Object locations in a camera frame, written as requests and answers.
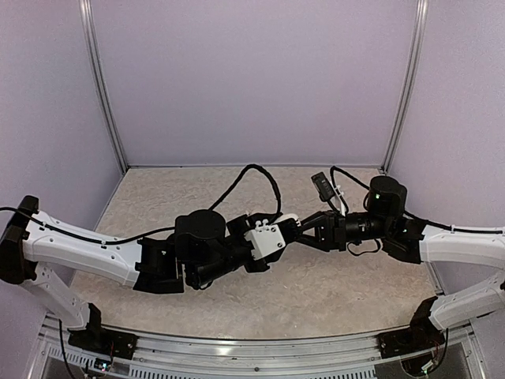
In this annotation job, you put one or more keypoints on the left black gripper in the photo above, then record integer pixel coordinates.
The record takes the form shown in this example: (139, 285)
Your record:
(244, 221)

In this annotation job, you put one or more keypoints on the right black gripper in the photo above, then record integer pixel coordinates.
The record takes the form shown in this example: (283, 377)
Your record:
(329, 222)

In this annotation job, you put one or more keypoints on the white charging case gold trim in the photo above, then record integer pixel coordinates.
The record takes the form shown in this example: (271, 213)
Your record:
(289, 216)

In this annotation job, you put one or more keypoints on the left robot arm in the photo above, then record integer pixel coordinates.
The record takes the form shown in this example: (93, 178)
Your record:
(200, 248)

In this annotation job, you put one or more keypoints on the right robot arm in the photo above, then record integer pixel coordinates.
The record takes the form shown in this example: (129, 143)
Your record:
(410, 239)

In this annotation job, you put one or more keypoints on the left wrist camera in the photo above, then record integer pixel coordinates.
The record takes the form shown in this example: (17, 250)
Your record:
(264, 239)

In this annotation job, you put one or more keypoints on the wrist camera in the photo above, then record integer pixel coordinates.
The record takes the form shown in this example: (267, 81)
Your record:
(264, 239)
(329, 193)

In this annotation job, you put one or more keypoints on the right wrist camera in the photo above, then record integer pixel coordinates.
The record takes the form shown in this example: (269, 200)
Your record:
(329, 193)

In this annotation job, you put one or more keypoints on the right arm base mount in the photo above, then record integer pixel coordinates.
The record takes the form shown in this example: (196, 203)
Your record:
(419, 335)

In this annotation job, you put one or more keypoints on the right aluminium frame post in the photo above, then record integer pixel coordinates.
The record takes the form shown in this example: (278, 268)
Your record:
(408, 84)

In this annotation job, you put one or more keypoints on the aluminium frame post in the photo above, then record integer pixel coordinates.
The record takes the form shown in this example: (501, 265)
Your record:
(90, 37)
(408, 84)

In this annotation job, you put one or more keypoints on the front aluminium rail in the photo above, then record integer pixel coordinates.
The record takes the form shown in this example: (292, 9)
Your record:
(165, 356)

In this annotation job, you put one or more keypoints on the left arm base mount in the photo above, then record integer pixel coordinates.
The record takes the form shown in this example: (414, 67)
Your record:
(95, 338)

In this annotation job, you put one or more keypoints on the left aluminium frame post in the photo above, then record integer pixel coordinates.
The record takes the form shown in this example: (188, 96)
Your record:
(90, 37)

